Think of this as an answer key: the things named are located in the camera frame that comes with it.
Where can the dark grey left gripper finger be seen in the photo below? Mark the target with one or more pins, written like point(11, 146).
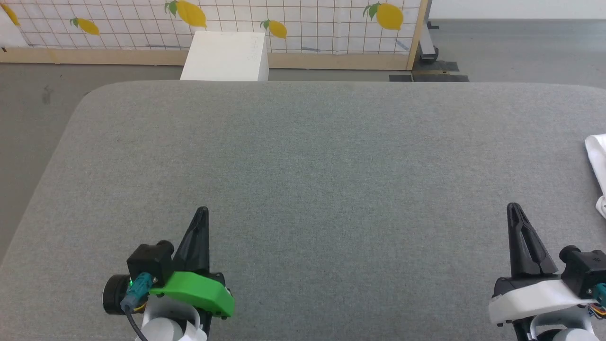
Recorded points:
point(205, 246)
point(191, 255)

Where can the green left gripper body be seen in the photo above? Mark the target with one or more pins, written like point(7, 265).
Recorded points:
point(199, 291)

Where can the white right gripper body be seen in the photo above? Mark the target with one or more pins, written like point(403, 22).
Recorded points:
point(535, 296)

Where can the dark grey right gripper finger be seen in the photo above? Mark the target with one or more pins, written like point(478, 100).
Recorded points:
point(514, 246)
point(535, 260)

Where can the white garment with black stitching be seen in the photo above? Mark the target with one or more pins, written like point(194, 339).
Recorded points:
point(599, 156)

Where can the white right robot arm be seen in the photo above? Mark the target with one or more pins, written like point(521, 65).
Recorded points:
point(589, 327)

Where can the black floor mat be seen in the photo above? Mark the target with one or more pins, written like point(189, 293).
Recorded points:
point(426, 78)
point(435, 66)

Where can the white box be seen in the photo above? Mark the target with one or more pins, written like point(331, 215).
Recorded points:
point(222, 57)

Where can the lemon-print partition screen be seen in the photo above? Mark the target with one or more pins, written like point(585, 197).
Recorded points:
point(307, 23)

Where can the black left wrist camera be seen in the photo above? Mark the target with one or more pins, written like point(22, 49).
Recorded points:
point(149, 260)

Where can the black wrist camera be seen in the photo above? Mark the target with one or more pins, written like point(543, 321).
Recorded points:
point(149, 260)
point(587, 270)

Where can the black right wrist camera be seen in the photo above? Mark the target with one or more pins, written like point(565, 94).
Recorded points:
point(587, 270)

